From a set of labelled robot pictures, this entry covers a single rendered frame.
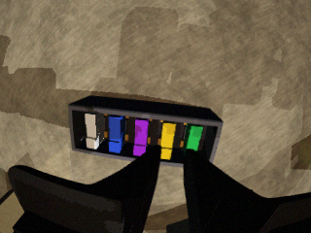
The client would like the black fuse block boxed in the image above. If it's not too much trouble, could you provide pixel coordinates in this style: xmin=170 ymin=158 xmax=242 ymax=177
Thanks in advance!
xmin=69 ymin=96 xmax=223 ymax=167

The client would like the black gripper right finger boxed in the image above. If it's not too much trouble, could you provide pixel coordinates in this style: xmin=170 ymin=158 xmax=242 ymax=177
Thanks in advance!
xmin=183 ymin=149 xmax=311 ymax=233

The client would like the green fuse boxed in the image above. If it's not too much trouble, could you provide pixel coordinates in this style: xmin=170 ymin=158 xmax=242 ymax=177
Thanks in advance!
xmin=183 ymin=124 xmax=203 ymax=158

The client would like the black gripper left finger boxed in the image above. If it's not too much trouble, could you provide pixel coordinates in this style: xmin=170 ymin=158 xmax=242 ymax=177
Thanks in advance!
xmin=8 ymin=144 xmax=162 ymax=233

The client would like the purple fuse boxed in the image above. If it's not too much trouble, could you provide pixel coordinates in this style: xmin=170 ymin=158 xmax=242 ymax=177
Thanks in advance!
xmin=133 ymin=117 xmax=149 ymax=155

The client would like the yellow fuse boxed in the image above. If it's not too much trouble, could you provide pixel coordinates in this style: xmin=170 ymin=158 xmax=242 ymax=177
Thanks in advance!
xmin=159 ymin=121 xmax=176 ymax=159

